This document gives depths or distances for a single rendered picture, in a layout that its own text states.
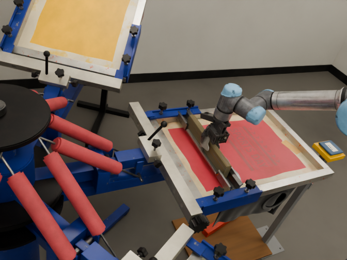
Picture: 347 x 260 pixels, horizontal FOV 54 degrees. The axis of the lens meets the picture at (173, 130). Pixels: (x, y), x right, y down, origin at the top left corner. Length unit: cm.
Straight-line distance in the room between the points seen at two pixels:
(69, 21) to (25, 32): 22
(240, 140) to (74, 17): 106
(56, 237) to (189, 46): 305
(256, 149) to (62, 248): 109
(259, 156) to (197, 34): 228
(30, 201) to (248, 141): 115
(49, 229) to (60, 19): 114
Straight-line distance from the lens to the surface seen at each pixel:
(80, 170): 135
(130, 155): 140
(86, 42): 180
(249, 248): 259
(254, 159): 173
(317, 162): 187
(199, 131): 160
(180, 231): 121
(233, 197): 142
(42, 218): 107
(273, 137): 193
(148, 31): 352
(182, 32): 370
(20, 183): 106
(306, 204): 316
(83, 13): 190
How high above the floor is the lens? 202
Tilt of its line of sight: 39 degrees down
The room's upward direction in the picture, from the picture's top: 16 degrees clockwise
